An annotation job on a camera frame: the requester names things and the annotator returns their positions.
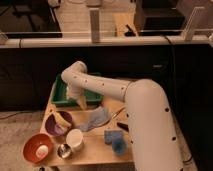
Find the yellow banana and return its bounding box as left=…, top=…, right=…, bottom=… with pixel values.
left=54, top=112, right=71, bottom=127

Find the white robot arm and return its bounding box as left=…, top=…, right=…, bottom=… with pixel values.
left=61, top=61, right=184, bottom=171

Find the white paper cup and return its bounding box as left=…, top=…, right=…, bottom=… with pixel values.
left=66, top=129, right=83, bottom=151

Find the small steel cup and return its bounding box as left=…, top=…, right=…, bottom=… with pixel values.
left=57, top=144, right=72, bottom=159

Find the blue plastic cup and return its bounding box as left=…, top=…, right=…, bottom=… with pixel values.
left=112, top=139, right=127, bottom=155

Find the wooden board table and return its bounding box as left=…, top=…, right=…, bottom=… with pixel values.
left=32, top=78, right=181, bottom=167

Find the light blue cloth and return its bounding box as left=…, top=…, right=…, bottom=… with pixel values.
left=78, top=106, right=111, bottom=132

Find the green plastic tray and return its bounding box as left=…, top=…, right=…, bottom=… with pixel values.
left=51, top=74, right=103, bottom=107

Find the metal spoon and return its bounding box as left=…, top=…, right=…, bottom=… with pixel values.
left=111, top=107, right=125, bottom=119

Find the purple bowl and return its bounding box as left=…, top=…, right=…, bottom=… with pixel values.
left=45, top=111, right=72, bottom=136

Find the blue sponge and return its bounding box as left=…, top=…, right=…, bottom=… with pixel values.
left=104, top=130, right=123, bottom=144

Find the white egg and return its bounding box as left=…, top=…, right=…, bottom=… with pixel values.
left=36, top=145, right=48, bottom=157

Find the orange bowl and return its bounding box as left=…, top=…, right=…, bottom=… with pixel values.
left=23, top=133, right=53, bottom=164

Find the black tool on shelf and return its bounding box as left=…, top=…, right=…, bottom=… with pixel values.
left=124, top=25, right=136, bottom=37

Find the black box on shelf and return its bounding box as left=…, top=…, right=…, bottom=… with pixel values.
left=134, top=0, right=185, bottom=30

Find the grey metal post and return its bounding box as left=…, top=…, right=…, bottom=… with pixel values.
left=181, top=6, right=205, bottom=41
left=90, top=8, right=100, bottom=43

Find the right grey metal post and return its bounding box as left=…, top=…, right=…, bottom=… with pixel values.
left=181, top=6, right=205, bottom=41

